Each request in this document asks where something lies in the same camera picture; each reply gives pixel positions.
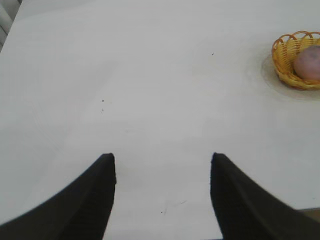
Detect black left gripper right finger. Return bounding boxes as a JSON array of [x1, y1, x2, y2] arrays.
[[210, 152, 320, 240]]

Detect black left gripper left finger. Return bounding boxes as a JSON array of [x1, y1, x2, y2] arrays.
[[0, 152, 117, 240]]

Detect clear plastic plate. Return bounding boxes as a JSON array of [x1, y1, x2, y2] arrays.
[[261, 53, 320, 101]]

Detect yellow woven basket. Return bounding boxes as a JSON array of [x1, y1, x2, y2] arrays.
[[271, 30, 320, 90]]

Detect pink peach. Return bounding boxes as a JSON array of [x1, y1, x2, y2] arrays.
[[293, 46, 320, 81]]

